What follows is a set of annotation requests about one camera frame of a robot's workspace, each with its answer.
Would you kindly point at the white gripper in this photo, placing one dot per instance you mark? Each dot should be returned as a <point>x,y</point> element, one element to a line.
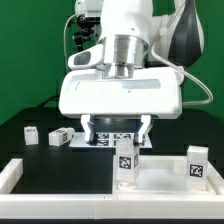
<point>153,91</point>

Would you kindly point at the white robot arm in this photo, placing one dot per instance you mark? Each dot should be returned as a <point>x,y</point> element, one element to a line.
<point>137,66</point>

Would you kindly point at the white tag base sheet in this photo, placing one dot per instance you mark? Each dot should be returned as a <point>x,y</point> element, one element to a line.
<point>105,140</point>

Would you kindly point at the white U-shaped obstacle fence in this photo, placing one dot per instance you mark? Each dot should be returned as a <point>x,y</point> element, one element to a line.
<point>101,206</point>

